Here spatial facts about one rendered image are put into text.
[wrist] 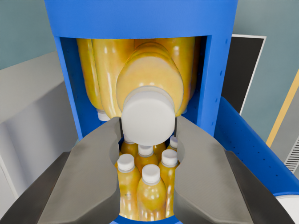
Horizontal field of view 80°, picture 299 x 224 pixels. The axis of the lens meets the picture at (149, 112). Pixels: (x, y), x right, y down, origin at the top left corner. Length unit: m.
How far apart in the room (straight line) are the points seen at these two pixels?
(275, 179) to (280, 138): 1.36
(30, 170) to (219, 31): 0.56
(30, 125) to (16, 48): 1.25
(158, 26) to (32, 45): 1.54
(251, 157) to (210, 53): 0.70
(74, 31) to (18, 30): 1.51
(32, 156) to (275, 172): 0.83
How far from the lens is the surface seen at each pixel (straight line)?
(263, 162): 0.88
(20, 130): 0.55
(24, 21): 1.70
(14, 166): 0.53
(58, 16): 0.26
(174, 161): 0.44
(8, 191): 0.55
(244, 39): 1.43
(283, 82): 1.85
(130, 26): 0.20
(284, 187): 0.81
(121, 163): 0.43
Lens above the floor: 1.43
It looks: 62 degrees down
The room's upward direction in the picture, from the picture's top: 178 degrees counter-clockwise
